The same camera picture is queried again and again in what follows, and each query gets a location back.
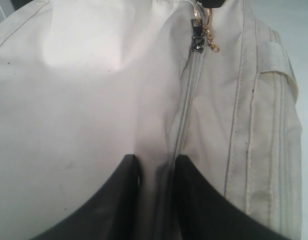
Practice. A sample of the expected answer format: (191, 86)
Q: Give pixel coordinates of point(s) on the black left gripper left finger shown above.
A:
(109, 214)

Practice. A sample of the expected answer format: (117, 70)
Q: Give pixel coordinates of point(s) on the cream fabric duffel bag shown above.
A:
(84, 83)

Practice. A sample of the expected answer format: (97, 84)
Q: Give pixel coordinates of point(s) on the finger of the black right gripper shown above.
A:
(211, 3)

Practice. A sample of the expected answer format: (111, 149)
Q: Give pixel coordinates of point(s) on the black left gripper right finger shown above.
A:
(204, 214)

